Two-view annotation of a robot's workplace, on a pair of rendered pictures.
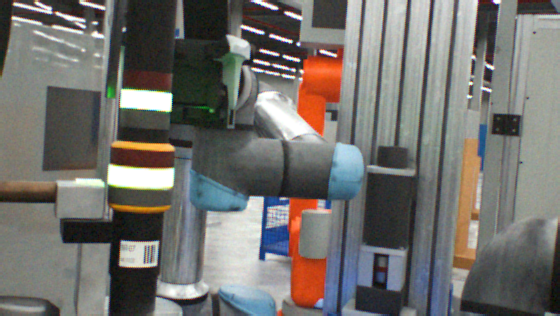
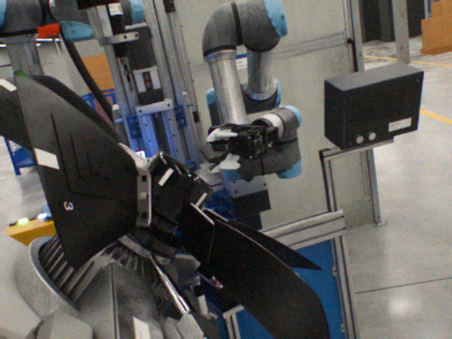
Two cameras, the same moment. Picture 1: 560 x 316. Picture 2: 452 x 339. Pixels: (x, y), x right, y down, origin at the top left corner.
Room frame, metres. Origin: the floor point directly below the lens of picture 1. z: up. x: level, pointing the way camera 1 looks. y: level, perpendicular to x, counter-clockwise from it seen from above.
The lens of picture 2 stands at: (-0.36, 0.34, 1.42)
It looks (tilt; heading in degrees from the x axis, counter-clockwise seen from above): 16 degrees down; 333
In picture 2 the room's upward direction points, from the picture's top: 12 degrees counter-clockwise
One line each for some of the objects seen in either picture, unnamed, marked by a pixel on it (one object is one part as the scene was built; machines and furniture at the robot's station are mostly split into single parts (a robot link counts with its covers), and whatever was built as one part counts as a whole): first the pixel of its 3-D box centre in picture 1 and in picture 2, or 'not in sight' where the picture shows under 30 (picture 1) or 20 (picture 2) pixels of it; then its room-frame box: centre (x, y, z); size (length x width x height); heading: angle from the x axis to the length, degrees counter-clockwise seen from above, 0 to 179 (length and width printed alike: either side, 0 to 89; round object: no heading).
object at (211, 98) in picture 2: not in sight; (224, 102); (1.12, -0.45, 1.20); 0.13 x 0.12 x 0.14; 64
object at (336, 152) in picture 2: not in sight; (356, 146); (0.64, -0.61, 1.04); 0.24 x 0.03 x 0.03; 76
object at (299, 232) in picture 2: not in sight; (203, 262); (0.77, -0.10, 0.82); 0.90 x 0.04 x 0.08; 76
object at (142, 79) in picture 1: (147, 81); not in sight; (0.45, 0.09, 1.62); 0.03 x 0.03 x 0.01
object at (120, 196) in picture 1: (140, 193); not in sight; (0.45, 0.09, 1.54); 0.04 x 0.04 x 0.01
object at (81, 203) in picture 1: (121, 255); (106, 14); (0.45, 0.10, 1.50); 0.09 x 0.07 x 0.10; 111
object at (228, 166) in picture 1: (234, 166); (81, 16); (0.83, 0.05, 1.54); 0.11 x 0.08 x 0.11; 102
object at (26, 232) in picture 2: not in sight; (42, 240); (0.87, 0.29, 1.02); 0.16 x 0.10 x 0.11; 76
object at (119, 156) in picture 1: (142, 156); not in sight; (0.45, 0.09, 1.57); 0.04 x 0.04 x 0.01
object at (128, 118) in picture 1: (145, 119); not in sight; (0.45, 0.09, 1.60); 0.03 x 0.03 x 0.01
